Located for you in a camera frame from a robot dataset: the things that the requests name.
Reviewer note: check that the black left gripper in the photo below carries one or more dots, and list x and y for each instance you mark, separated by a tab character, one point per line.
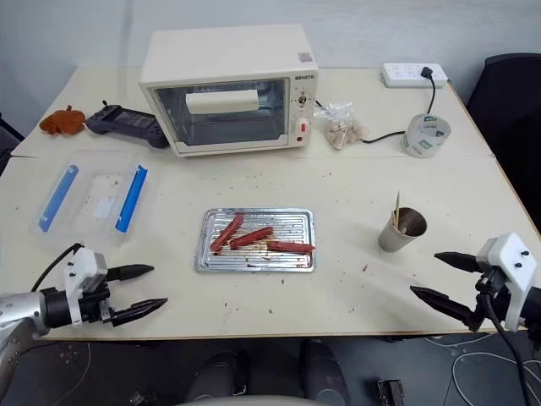
95	306

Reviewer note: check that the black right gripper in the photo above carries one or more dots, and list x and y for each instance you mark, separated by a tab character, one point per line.
490	300

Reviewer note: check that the wooden stick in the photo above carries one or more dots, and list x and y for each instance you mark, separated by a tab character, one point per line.
396	209

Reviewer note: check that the grey paper cup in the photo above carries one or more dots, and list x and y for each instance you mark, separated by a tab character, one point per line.
393	241

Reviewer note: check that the clear container with blue clips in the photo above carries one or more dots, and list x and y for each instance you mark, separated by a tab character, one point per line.
97	199

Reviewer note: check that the red sausage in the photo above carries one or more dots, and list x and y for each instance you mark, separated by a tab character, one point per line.
228	232
251	237
291	247

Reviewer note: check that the silver metal baking tray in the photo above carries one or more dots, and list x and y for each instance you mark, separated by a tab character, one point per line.
253	260

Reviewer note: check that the small black floor device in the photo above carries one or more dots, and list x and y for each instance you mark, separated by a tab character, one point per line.
390	393

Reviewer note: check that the clear packing tape roll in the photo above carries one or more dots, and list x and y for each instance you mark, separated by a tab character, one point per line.
422	146

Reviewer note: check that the black handheld controller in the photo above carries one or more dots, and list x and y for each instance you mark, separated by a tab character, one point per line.
127	122

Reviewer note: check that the black office chair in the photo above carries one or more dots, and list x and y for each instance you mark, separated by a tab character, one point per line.
511	110

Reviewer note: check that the brown plush toy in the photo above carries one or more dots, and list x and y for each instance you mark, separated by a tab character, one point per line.
63	122

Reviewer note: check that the plastic bag of wooden pieces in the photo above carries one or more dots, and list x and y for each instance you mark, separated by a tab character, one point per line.
340	131

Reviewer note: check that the white power strip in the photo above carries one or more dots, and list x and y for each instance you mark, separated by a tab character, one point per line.
401	76

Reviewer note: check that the cream toaster oven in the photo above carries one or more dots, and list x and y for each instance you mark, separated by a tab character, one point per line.
220	51

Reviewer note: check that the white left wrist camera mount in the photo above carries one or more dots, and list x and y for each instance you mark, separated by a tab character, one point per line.
82	270

